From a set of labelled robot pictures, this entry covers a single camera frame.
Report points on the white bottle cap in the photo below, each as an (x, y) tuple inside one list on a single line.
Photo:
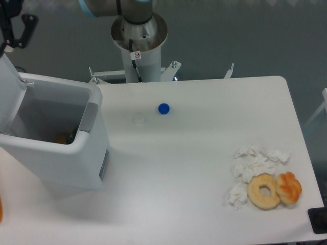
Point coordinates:
[(139, 119)]

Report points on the crumpled white tissue right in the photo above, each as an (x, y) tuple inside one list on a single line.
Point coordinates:
[(277, 155)]

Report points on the small crumpled white tissue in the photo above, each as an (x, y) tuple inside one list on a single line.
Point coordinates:
[(238, 196)]

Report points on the orange glazed bread roll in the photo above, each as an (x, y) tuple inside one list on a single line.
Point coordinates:
[(288, 188)]

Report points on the white trash can lid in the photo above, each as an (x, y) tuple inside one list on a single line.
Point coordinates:
[(12, 90)]

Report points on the white trash can body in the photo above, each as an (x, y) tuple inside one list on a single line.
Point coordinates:
[(52, 107)]

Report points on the ring donut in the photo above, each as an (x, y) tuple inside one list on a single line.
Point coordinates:
[(262, 193)]

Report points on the large crumpled white tissue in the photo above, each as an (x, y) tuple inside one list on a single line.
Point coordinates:
[(252, 161)]

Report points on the white frame at right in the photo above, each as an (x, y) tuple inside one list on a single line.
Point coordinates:
[(317, 117)]

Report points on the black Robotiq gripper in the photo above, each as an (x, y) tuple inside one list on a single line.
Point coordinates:
[(9, 10)]

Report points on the orange object at edge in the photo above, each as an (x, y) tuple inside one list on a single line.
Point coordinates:
[(1, 209)]

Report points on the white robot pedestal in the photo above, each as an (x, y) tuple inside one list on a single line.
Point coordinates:
[(140, 46)]

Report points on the blue bottle cap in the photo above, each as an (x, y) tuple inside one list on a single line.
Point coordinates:
[(163, 108)]

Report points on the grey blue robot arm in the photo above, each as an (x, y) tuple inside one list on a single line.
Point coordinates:
[(136, 12)]

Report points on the orange trash inside can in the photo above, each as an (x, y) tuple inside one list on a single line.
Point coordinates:
[(61, 139)]

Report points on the black device at edge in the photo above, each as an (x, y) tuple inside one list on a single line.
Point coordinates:
[(317, 217)]

